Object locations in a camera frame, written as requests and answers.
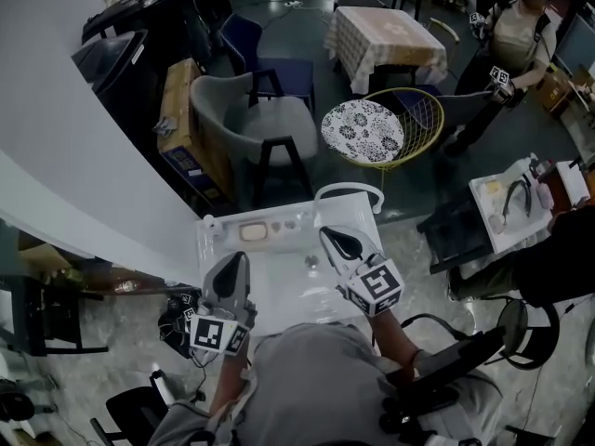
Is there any black office chair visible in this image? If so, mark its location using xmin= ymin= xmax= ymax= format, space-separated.
xmin=90 ymin=369 xmax=205 ymax=446

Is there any black metal stand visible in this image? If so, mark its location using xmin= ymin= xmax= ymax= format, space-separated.
xmin=0 ymin=271 xmax=111 ymax=357

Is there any yellow cardboard box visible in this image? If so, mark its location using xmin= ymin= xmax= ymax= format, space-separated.
xmin=536 ymin=67 xmax=575 ymax=113

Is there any curved metal faucet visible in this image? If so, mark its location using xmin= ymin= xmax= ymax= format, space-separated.
xmin=500 ymin=177 xmax=534 ymax=225

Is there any dark grey chair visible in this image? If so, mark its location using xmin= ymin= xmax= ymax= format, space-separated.
xmin=413 ymin=84 xmax=498 ymax=143

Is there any black shoulder-mounted device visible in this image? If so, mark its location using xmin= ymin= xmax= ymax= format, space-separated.
xmin=378 ymin=325 xmax=508 ymax=417

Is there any wooden cabinet with white top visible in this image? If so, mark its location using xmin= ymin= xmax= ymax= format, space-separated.
xmin=541 ymin=158 xmax=595 ymax=213

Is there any pale wooden chair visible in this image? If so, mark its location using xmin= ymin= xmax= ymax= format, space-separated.
xmin=430 ymin=16 xmax=461 ymax=50

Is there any tall white pump bottle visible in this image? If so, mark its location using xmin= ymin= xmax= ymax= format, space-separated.
xmin=504 ymin=152 xmax=540 ymax=176

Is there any gold wire chair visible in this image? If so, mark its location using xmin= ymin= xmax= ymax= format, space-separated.
xmin=338 ymin=86 xmax=446 ymax=190

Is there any blue upholstered chair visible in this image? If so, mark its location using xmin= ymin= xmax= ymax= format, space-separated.
xmin=220 ymin=14 xmax=316 ymax=111

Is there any table with checked tablecloth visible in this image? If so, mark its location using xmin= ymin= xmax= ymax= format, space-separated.
xmin=324 ymin=6 xmax=449 ymax=95

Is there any person's right forearm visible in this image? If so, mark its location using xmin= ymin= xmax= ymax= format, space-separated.
xmin=369 ymin=313 xmax=424 ymax=371

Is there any crumpled grey paper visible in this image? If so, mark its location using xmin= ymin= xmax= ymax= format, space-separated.
xmin=152 ymin=117 xmax=178 ymax=138

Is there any person's left forearm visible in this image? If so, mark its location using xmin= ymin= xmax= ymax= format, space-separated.
xmin=208 ymin=354 xmax=252 ymax=417

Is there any white curved faucet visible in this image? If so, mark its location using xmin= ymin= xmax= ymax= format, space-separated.
xmin=313 ymin=181 xmax=386 ymax=216

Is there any white sink with black stand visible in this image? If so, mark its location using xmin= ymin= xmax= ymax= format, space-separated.
xmin=416 ymin=158 xmax=559 ymax=276

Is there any black washing machine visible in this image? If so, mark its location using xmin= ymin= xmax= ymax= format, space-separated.
xmin=82 ymin=0 xmax=187 ymax=59
xmin=72 ymin=29 xmax=162 ymax=125

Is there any round floral seat cushion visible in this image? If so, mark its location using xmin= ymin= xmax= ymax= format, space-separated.
xmin=320 ymin=98 xmax=405 ymax=163

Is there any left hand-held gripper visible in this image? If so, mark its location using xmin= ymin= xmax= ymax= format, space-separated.
xmin=189 ymin=250 xmax=258 ymax=357

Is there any black round-seat rattan chair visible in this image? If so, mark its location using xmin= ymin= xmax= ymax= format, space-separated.
xmin=485 ymin=295 xmax=562 ymax=371

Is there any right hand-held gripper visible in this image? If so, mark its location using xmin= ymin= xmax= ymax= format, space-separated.
xmin=318 ymin=225 xmax=405 ymax=318

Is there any white sink with metal stand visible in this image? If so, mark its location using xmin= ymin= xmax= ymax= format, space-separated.
xmin=193 ymin=190 xmax=396 ymax=338

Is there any large flat cardboard box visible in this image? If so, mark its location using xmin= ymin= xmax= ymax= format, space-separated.
xmin=156 ymin=58 xmax=236 ymax=203

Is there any black bag with cables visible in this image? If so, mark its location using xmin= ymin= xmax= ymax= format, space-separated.
xmin=157 ymin=290 xmax=205 ymax=360

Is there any grey armchair with black legs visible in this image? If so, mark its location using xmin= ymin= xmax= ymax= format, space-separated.
xmin=189 ymin=71 xmax=320 ymax=203

